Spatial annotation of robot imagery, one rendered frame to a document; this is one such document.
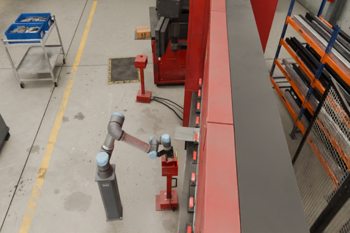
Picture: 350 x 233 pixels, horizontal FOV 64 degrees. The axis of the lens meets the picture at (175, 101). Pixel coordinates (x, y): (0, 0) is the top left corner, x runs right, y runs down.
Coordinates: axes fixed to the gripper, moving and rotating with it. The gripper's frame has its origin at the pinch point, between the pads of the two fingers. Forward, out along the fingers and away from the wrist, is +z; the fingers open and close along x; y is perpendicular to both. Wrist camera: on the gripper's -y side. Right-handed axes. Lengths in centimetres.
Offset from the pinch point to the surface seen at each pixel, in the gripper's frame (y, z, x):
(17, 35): -221, -33, 241
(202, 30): 49, -82, 104
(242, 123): 37, -143, -97
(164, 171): -3.5, 9.2, -4.7
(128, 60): -74, 76, 320
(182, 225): 10, -3, -65
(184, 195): 14.0, -2.4, -39.8
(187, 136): 22.3, -14.3, 16.8
